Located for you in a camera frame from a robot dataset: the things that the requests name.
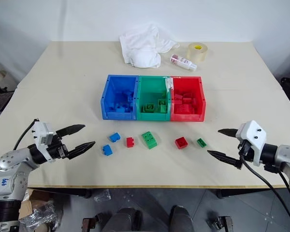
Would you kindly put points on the green plastic bin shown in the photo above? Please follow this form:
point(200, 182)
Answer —
point(149, 84)

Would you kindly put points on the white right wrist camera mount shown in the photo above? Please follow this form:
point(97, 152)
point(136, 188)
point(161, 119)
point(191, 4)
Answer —
point(252, 133)

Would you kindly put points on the square red toy brick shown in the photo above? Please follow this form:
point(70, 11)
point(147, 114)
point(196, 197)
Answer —
point(181, 142)

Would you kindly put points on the large clear plastic bag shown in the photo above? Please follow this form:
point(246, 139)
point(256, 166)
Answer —
point(41, 216)

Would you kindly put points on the small blue toy brick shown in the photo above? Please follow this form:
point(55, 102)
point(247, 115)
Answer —
point(114, 137)
point(107, 150)

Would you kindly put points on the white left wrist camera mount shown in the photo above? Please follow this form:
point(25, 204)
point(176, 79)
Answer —
point(42, 131)

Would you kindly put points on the brown cardboard box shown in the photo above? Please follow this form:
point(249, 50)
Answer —
point(35, 198)

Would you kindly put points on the clear tape roll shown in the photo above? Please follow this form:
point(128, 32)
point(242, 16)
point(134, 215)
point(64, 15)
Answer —
point(197, 54)

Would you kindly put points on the small white spray bottle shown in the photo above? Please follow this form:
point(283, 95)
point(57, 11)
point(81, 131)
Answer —
point(182, 62)

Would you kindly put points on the small red toy brick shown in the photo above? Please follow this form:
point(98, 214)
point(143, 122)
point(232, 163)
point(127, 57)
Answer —
point(130, 142)

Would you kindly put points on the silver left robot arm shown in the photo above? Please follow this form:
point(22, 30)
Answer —
point(13, 157)

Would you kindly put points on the black stand with beige roll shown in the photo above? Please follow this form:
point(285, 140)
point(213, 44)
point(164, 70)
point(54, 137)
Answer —
point(0, 99)

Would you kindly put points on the small green toy brick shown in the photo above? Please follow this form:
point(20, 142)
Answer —
point(201, 142)

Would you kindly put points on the red plastic bin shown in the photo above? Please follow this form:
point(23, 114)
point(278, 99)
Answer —
point(186, 83)

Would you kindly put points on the small clear plastic bag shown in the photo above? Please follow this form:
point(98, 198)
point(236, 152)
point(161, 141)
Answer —
point(102, 195)

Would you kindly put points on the large red toy brick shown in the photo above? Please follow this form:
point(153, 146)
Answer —
point(182, 108)

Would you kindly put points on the crumpled white cloth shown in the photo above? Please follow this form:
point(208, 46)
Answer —
point(145, 43)

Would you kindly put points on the blue plastic bin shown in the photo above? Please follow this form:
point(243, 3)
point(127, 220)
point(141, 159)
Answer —
point(111, 84)

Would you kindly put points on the large green toy brick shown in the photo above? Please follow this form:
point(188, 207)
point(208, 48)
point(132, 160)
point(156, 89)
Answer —
point(149, 108)
point(149, 140)

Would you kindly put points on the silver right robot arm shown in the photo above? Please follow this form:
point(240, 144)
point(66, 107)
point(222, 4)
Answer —
point(284, 157)

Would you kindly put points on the dark rounded shape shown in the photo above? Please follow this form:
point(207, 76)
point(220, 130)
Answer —
point(123, 221)
point(181, 220)

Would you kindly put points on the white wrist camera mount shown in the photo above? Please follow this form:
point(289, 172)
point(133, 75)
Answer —
point(42, 131)
point(252, 133)

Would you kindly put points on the black table bracket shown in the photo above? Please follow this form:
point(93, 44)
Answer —
point(223, 193)
point(83, 192)

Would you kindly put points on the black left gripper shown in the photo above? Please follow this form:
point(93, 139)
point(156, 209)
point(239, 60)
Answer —
point(56, 149)

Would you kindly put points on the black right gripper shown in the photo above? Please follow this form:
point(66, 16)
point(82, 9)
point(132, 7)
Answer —
point(247, 152)

